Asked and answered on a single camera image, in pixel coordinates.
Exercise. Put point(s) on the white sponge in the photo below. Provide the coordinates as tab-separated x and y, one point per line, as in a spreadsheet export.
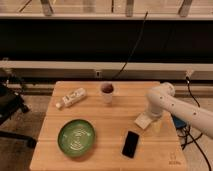
143	121

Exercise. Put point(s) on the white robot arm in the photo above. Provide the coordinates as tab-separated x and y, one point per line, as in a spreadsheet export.
162	98

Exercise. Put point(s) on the green ceramic bowl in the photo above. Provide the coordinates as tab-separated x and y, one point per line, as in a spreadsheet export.
76	138

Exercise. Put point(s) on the white paper cup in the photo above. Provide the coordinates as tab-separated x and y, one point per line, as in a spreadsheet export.
107	90

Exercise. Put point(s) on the white plastic bottle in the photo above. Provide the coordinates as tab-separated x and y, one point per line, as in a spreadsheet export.
71	98

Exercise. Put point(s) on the black smartphone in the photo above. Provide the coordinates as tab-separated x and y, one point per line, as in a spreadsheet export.
130	144

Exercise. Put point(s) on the blue connector box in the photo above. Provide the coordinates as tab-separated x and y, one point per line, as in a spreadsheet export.
178	123

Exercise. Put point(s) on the black office chair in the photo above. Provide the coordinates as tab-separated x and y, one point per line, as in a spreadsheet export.
10	102

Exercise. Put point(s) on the white wall outlet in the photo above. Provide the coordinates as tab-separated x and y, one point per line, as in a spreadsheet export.
98	74

